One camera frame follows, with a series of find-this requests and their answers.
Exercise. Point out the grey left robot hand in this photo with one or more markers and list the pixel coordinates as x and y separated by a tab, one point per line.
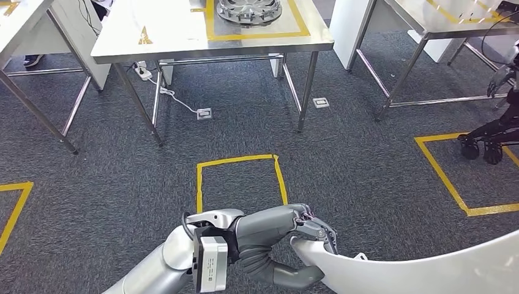
267	227

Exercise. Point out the white curved body panel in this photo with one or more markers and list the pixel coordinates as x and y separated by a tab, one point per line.
405	276

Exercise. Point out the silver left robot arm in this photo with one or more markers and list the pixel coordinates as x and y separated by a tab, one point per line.
162	263

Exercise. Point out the steel workbench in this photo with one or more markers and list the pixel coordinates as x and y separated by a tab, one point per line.
170	24

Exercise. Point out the yellow floor tape square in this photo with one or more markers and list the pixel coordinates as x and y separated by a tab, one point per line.
16	187
445	178
235	160

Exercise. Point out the floor socket plate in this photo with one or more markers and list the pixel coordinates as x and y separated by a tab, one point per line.
204	114
320	103

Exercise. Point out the large yellow tape rectangle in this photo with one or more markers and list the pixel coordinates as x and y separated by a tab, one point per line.
259	35

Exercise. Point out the white power strip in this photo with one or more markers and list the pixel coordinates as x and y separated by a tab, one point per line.
143	71

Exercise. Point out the silver wheel hubcap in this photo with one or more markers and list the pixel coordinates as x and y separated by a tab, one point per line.
249	12

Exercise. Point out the small yellow tape rectangle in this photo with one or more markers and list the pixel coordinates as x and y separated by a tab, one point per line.
145	38

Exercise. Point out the steel table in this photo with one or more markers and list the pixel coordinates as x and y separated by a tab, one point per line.
20	24
405	10

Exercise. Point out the dark shoe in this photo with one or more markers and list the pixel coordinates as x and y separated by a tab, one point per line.
33	61

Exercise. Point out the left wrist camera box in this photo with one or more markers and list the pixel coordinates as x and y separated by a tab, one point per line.
214	263

